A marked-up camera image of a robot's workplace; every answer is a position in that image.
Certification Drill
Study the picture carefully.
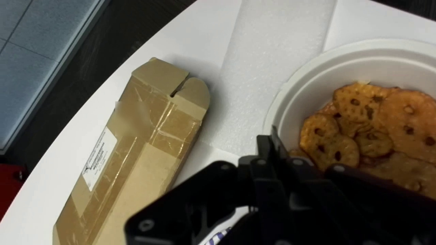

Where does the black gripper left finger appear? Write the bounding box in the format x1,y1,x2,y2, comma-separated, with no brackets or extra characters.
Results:
123,161,250,245

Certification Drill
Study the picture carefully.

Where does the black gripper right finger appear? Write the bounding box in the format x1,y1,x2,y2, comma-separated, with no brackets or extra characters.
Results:
270,130,436,245

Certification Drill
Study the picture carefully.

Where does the white bowl of chips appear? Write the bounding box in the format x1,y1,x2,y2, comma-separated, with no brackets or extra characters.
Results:
264,40,436,198

